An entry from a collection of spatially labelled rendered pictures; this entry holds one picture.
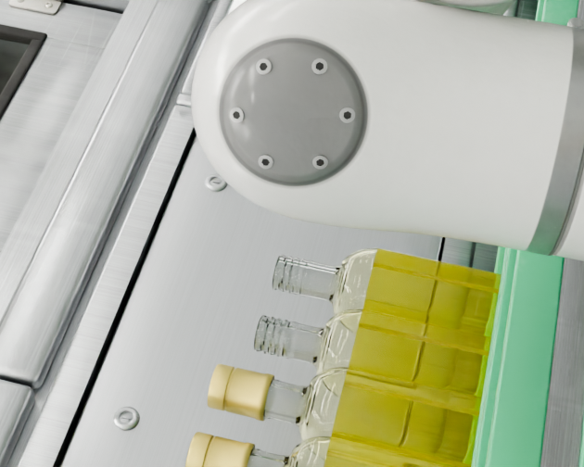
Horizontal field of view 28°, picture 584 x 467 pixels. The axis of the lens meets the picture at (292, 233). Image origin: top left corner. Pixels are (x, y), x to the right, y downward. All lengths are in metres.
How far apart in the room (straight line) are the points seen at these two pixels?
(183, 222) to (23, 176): 0.20
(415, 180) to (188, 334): 0.64
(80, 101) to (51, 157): 0.09
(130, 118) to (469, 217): 0.82
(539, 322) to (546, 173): 0.34
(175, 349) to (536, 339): 0.40
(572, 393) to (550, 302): 0.07
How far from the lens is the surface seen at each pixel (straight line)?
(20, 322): 1.09
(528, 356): 0.76
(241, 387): 0.87
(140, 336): 1.07
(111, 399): 1.04
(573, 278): 0.81
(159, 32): 1.35
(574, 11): 1.16
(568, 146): 0.45
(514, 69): 0.46
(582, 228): 0.47
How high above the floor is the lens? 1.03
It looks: 7 degrees up
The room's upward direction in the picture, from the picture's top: 78 degrees counter-clockwise
